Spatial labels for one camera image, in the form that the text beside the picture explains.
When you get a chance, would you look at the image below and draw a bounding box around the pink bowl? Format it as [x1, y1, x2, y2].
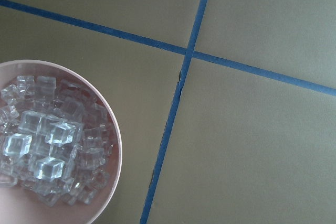
[1, 60, 122, 223]

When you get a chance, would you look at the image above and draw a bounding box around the pile of clear ice cubes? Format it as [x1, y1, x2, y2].
[1, 76, 116, 206]

